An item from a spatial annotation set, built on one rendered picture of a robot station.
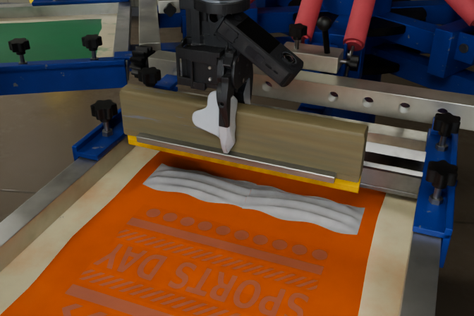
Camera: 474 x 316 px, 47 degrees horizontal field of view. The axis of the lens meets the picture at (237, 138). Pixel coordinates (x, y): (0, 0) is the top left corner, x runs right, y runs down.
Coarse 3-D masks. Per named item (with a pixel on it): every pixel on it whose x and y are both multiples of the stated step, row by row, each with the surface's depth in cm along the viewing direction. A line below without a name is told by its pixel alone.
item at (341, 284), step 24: (288, 192) 88; (312, 192) 88; (336, 192) 88; (360, 192) 88; (240, 216) 83; (264, 216) 83; (312, 240) 78; (336, 240) 78; (360, 240) 78; (336, 264) 74; (360, 264) 74; (336, 288) 70; (360, 288) 70; (312, 312) 66; (336, 312) 66
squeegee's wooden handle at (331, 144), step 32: (128, 96) 78; (160, 96) 76; (192, 96) 76; (128, 128) 81; (160, 128) 79; (192, 128) 77; (256, 128) 73; (288, 128) 71; (320, 128) 69; (352, 128) 68; (288, 160) 73; (320, 160) 71; (352, 160) 70
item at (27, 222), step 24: (120, 144) 96; (384, 144) 99; (408, 144) 97; (72, 168) 88; (96, 168) 90; (48, 192) 82; (72, 192) 85; (24, 216) 77; (48, 216) 80; (0, 240) 73; (24, 240) 76; (432, 240) 73; (0, 264) 72; (408, 264) 69; (432, 264) 69; (408, 288) 65; (432, 288) 65; (408, 312) 62; (432, 312) 62
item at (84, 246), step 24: (144, 168) 95; (192, 168) 95; (216, 168) 95; (240, 168) 95; (120, 192) 88; (144, 192) 88; (168, 192) 88; (96, 216) 83; (120, 216) 83; (216, 216) 83; (72, 240) 78; (96, 240) 78; (72, 264) 74; (48, 288) 70; (24, 312) 66
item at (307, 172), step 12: (156, 144) 79; (168, 144) 78; (180, 144) 78; (192, 144) 78; (204, 156) 77; (216, 156) 76; (228, 156) 75; (240, 156) 75; (252, 156) 75; (264, 168) 74; (276, 168) 73; (288, 168) 72; (300, 168) 72; (312, 168) 72; (324, 180) 71
